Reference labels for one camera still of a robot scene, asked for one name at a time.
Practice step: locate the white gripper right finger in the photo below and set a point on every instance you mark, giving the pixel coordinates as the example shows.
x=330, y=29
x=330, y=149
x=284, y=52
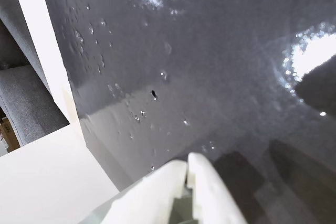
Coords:
x=212, y=195

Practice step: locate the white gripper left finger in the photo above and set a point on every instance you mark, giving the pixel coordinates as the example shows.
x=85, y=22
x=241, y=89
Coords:
x=155, y=195

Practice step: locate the black rubber table mat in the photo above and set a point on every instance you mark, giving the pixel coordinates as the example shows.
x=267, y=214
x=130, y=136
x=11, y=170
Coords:
x=199, y=58

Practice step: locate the brown cardboard box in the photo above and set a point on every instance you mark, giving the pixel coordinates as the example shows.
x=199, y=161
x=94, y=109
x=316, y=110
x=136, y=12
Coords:
x=8, y=134

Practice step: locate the grey fabric sofa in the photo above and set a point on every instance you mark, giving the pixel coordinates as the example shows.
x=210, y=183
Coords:
x=25, y=98

